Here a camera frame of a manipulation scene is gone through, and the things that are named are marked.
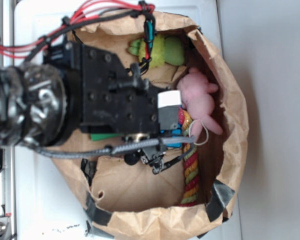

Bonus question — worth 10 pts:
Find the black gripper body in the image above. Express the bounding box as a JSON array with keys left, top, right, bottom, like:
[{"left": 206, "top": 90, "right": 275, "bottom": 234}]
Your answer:
[{"left": 43, "top": 41, "right": 166, "bottom": 136}]

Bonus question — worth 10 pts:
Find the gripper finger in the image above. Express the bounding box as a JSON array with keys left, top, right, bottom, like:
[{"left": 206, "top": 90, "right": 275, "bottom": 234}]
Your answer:
[{"left": 157, "top": 90, "right": 182, "bottom": 130}]

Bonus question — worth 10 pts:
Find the green wooden block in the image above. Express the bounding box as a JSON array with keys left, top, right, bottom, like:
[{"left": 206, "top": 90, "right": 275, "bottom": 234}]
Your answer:
[{"left": 90, "top": 133, "right": 123, "bottom": 142}]

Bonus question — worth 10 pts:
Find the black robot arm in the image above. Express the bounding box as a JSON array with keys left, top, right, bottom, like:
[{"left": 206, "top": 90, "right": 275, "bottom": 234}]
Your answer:
[{"left": 0, "top": 41, "right": 182, "bottom": 148}]

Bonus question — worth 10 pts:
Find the blue wooden block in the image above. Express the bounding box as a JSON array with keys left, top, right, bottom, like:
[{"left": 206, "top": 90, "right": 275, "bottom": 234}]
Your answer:
[{"left": 159, "top": 128, "right": 182, "bottom": 149}]

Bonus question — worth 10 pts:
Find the pink plush toy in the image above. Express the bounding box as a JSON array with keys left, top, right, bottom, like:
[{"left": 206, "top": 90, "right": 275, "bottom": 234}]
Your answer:
[{"left": 176, "top": 67, "right": 223, "bottom": 141}]

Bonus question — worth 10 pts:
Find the green fuzzy plush toy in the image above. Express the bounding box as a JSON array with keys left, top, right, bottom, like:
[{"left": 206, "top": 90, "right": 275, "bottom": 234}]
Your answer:
[{"left": 127, "top": 34, "right": 185, "bottom": 69}]

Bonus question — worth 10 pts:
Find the brown paper bag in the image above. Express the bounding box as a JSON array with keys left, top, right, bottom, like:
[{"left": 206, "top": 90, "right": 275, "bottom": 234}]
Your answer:
[{"left": 52, "top": 11, "right": 249, "bottom": 240}]

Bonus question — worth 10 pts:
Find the white plastic tray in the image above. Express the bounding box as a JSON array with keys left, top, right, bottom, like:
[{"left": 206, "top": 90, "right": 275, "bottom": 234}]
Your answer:
[{"left": 13, "top": 0, "right": 243, "bottom": 240}]

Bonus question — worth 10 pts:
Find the grey braided cable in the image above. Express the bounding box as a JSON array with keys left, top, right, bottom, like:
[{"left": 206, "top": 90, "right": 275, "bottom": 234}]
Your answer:
[{"left": 34, "top": 136, "right": 197, "bottom": 159}]

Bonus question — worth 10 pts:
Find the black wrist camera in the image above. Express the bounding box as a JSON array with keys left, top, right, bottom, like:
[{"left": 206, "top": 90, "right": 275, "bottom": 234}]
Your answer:
[{"left": 123, "top": 145, "right": 168, "bottom": 175}]

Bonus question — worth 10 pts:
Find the multicolour twisted rope toy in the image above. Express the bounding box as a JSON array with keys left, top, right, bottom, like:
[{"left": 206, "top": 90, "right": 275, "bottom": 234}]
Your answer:
[{"left": 178, "top": 107, "right": 200, "bottom": 207}]

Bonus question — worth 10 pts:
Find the aluminium frame rail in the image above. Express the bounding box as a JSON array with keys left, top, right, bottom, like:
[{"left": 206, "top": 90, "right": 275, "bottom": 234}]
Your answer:
[{"left": 0, "top": 0, "right": 17, "bottom": 240}]

